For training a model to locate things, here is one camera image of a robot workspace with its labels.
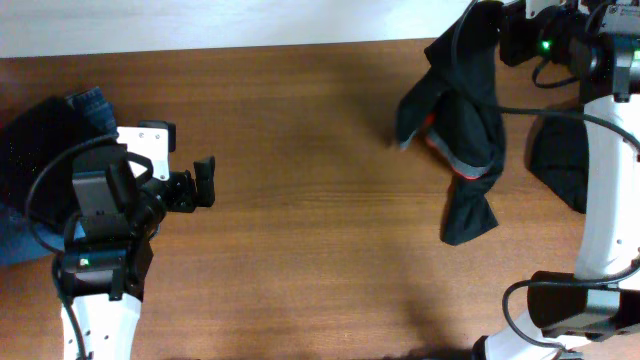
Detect black pants with red waistband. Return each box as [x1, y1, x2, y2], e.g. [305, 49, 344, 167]
[395, 1, 506, 246]

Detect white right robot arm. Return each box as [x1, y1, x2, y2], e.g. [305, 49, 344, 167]
[473, 1, 639, 359]

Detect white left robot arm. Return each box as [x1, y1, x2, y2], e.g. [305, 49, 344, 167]
[52, 121, 215, 359]

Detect blue denim jeans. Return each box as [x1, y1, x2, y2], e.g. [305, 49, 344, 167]
[1, 87, 108, 266]

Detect black folded garment right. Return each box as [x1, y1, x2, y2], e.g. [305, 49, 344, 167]
[525, 116, 589, 214]

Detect black folded garment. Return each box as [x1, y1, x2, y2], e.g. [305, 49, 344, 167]
[525, 116, 589, 214]
[1, 93, 116, 233]

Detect black folded garment left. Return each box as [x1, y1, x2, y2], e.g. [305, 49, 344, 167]
[1, 93, 116, 233]

